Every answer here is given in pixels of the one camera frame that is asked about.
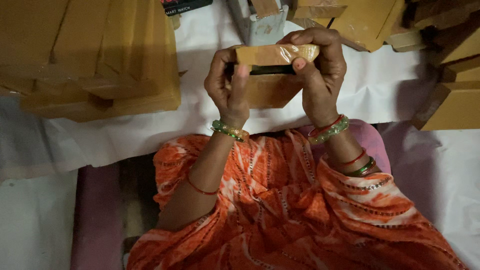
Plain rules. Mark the thin red bangle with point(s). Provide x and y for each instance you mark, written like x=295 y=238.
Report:
x=200 y=191
x=354 y=159

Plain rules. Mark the orange patterned sari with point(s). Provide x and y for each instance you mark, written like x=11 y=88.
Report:
x=285 y=210

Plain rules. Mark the green and red wrist bangles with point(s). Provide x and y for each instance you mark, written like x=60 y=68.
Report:
x=330 y=129

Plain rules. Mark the pink garment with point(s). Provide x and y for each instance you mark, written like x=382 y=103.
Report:
x=365 y=140

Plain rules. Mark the green glitter wrist bangles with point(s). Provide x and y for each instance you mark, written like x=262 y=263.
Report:
x=229 y=130

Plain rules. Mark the grey tape dispenser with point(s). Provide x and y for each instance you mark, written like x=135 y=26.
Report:
x=262 y=26

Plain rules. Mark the stack of brown cardboard boxes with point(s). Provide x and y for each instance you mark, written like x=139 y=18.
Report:
x=86 y=56

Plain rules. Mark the small taped cardboard carton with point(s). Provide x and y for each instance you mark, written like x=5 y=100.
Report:
x=270 y=55

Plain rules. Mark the black printed product box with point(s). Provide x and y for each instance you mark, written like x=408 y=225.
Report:
x=185 y=5

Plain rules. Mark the person's right hand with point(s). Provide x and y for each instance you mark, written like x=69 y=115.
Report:
x=326 y=78

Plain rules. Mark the white paper sheet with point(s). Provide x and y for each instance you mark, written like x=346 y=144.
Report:
x=375 y=86

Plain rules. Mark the heap of brown cardboard boxes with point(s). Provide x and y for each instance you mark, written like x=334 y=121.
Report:
x=446 y=63

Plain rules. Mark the black item inside carton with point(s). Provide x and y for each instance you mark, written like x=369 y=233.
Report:
x=270 y=69

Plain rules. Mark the person's left hand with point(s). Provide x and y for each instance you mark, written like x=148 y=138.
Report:
x=221 y=86

